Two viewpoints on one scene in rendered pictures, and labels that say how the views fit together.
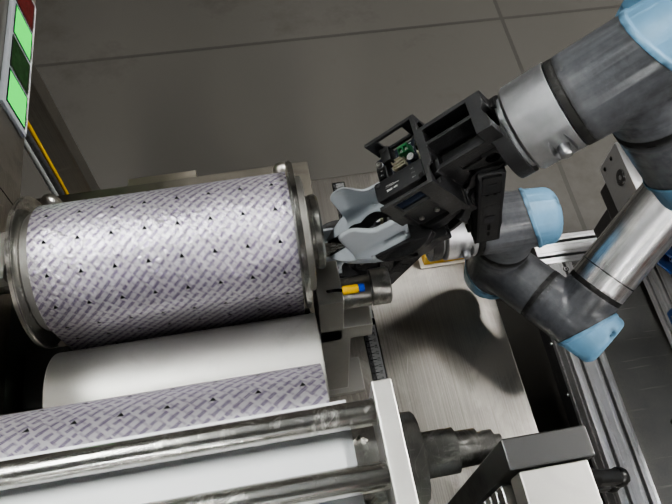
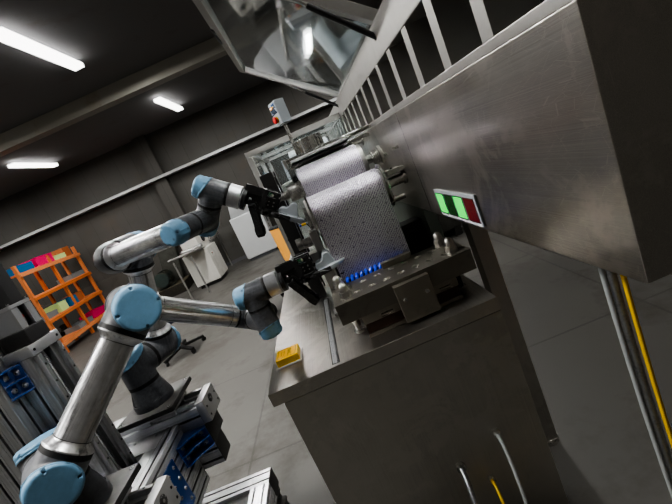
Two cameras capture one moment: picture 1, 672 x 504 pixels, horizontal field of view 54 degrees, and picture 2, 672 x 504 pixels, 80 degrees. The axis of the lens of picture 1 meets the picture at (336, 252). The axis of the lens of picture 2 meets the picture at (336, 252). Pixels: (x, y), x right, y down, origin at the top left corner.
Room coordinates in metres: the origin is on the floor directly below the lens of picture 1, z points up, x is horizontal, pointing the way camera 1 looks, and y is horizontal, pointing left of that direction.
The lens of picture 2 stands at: (1.61, 0.29, 1.40)
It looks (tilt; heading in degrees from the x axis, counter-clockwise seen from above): 12 degrees down; 190
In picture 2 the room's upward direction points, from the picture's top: 24 degrees counter-clockwise
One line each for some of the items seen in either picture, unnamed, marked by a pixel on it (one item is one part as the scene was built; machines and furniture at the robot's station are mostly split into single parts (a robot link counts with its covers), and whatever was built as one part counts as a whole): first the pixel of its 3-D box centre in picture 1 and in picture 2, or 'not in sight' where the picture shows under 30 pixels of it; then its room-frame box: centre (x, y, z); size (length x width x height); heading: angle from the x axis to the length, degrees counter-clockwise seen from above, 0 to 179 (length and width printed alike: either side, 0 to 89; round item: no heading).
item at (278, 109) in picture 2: not in sight; (278, 113); (-0.20, -0.03, 1.66); 0.07 x 0.07 x 0.10; 36
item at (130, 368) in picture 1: (196, 392); not in sight; (0.21, 0.14, 1.18); 0.26 x 0.12 x 0.12; 100
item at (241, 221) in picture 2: not in sight; (252, 223); (-7.23, -2.85, 0.75); 0.76 x 0.64 x 1.50; 98
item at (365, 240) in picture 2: not in sight; (366, 242); (0.39, 0.17, 1.11); 0.23 x 0.01 x 0.18; 100
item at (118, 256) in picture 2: not in sight; (137, 247); (0.42, -0.52, 1.38); 0.49 x 0.11 x 0.12; 74
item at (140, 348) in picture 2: not in sight; (135, 364); (0.32, -0.83, 0.98); 0.13 x 0.12 x 0.14; 164
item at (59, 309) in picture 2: not in sight; (61, 297); (-5.86, -6.95, 0.98); 2.17 x 0.58 x 1.96; 8
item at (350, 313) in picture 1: (343, 337); (325, 273); (0.32, -0.01, 1.05); 0.06 x 0.05 x 0.31; 100
